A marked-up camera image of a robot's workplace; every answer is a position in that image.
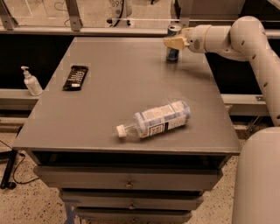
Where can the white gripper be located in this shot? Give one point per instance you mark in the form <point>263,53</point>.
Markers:
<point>196,38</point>

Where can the red bull can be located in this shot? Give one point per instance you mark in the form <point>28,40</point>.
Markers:
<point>172,54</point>

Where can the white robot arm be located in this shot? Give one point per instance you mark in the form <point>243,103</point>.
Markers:
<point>257,182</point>

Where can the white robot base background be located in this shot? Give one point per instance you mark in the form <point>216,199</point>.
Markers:
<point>120,12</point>

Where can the clear plastic water bottle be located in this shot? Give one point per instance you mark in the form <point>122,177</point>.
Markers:
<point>156,120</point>

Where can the black snack bar wrapper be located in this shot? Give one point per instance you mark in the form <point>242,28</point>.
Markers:
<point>75,79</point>

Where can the grey drawer cabinet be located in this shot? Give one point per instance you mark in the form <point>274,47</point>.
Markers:
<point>125,76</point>

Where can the white pump dispenser bottle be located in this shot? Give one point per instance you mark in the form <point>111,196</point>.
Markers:
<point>31,82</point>

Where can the top grey drawer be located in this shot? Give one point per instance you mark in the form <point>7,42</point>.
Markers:
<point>128,178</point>

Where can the grey drawer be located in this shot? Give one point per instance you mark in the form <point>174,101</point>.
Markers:
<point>128,178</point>
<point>106,214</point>
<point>131,199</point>

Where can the middle grey drawer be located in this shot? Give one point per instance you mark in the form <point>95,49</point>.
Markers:
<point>131,199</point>

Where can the bottom grey drawer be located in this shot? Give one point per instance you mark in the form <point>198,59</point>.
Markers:
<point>106,214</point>

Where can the black table leg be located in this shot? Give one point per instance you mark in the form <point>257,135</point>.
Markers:
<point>9,158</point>

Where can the metal railing frame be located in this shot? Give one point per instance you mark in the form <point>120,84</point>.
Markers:
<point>148,18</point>

